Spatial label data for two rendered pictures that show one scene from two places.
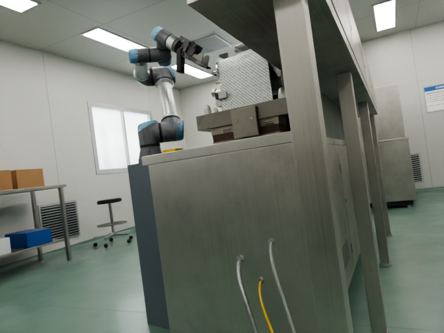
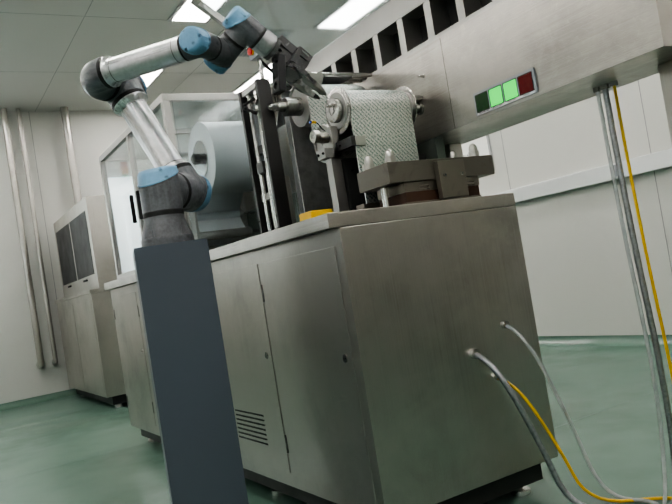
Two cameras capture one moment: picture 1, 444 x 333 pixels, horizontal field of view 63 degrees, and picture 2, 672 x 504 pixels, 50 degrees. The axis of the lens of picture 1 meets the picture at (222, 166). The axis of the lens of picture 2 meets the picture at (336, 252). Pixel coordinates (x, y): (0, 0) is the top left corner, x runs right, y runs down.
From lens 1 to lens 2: 1.92 m
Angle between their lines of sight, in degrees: 57
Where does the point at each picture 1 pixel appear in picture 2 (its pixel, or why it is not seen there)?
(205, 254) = (431, 358)
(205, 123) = (399, 173)
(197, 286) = (422, 409)
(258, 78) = (400, 128)
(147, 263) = (189, 447)
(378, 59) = (100, 147)
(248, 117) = (457, 173)
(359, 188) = not seen: hidden behind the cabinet
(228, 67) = (362, 103)
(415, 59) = not seen: hidden behind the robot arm
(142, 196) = (181, 309)
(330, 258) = not seen: outside the picture
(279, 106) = (482, 164)
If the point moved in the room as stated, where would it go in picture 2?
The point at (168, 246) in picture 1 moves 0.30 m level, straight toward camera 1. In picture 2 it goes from (376, 356) to (491, 343)
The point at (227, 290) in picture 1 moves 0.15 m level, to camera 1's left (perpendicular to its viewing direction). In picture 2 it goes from (460, 402) to (437, 416)
